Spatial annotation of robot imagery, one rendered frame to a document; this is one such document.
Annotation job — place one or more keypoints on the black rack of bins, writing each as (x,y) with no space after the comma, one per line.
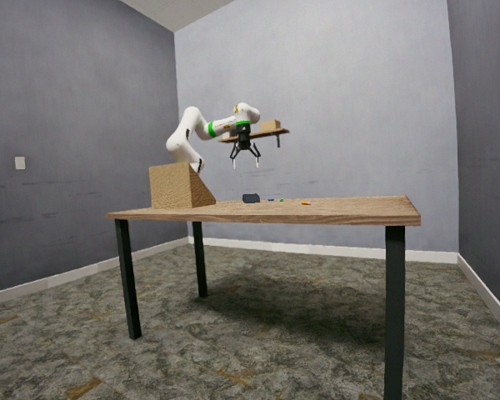
(250,198)

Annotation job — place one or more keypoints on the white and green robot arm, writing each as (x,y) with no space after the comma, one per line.
(177,144)

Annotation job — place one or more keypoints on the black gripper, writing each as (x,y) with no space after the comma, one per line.
(244,144)

